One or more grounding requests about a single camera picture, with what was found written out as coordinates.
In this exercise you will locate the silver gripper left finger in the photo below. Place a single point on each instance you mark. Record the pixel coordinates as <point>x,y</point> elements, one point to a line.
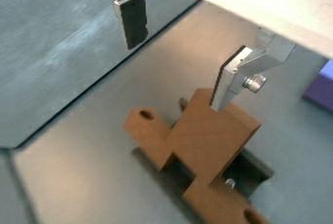
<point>131,12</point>

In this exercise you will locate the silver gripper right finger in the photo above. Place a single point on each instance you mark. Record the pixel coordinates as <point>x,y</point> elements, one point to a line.
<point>240,72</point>

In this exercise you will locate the brown T-shaped block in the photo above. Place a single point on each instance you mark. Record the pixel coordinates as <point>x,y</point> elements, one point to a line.
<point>207,137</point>

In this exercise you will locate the purple base block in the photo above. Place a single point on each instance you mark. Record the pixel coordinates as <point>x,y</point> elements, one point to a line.
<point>319,89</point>

